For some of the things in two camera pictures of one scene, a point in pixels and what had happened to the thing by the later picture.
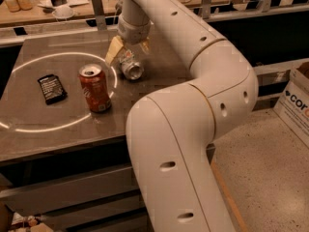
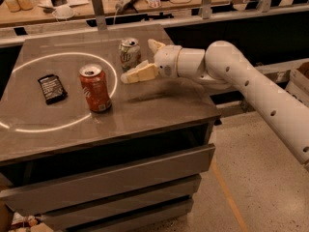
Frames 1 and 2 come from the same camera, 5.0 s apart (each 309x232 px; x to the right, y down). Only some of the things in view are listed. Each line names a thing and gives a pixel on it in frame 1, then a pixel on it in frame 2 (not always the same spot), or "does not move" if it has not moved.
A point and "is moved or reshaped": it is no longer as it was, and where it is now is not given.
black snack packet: [52, 89] does not move
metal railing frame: [98, 18] does not move
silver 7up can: [129, 65] is moved or reshaped
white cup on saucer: [63, 12] does not move
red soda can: [96, 87] does not move
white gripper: [133, 33] → [166, 61]
